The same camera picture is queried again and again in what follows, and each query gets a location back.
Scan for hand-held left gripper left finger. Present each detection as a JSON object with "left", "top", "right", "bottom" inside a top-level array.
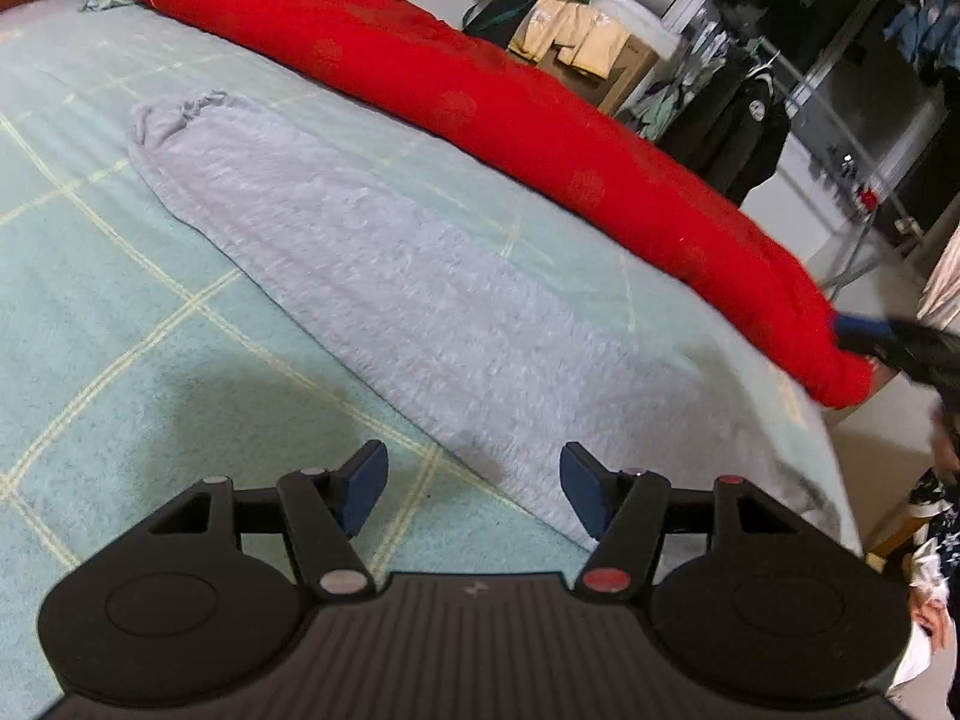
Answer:
[{"left": 150, "top": 441, "right": 391, "bottom": 602}]

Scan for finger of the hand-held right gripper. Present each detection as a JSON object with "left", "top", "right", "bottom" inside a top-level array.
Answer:
[{"left": 832, "top": 315, "right": 901, "bottom": 362}]

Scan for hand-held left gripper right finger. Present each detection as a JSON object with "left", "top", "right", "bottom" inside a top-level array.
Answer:
[{"left": 561, "top": 442, "right": 796, "bottom": 605}]

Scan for light grey garment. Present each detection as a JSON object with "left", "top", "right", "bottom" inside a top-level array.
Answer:
[{"left": 124, "top": 90, "right": 845, "bottom": 548}]

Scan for metal clothes rack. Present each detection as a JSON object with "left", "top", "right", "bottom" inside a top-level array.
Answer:
[{"left": 660, "top": 0, "right": 960, "bottom": 293}]

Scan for pink floral curtain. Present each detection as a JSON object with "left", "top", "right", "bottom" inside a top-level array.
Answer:
[{"left": 919, "top": 229, "right": 960, "bottom": 331}]

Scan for navy white patterned garment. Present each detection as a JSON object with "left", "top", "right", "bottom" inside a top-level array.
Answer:
[{"left": 909, "top": 465, "right": 960, "bottom": 567}]

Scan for wooden chair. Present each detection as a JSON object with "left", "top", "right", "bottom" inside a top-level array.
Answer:
[{"left": 866, "top": 502, "right": 931, "bottom": 578}]

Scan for black jacket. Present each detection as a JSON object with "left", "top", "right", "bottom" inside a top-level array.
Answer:
[{"left": 660, "top": 64, "right": 792, "bottom": 203}]

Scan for white cloth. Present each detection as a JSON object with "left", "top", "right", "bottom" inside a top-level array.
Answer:
[{"left": 892, "top": 562, "right": 947, "bottom": 691}]

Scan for pale green garment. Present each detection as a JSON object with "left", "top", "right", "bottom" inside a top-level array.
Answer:
[{"left": 622, "top": 67, "right": 687, "bottom": 140}]

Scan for blue denim garment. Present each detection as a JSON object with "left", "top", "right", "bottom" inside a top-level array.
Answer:
[{"left": 885, "top": 0, "right": 960, "bottom": 68}]

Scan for bed with green checked sheet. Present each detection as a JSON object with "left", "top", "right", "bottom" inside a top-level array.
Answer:
[{"left": 0, "top": 0, "right": 863, "bottom": 720}]

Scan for red quilt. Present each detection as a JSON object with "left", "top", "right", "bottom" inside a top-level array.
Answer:
[{"left": 107, "top": 0, "right": 875, "bottom": 410}]

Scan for beige shorts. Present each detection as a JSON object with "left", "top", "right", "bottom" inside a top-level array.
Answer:
[{"left": 510, "top": 0, "right": 631, "bottom": 80}]

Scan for green bag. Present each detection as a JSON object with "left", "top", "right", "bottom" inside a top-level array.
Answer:
[{"left": 465, "top": 0, "right": 597, "bottom": 50}]

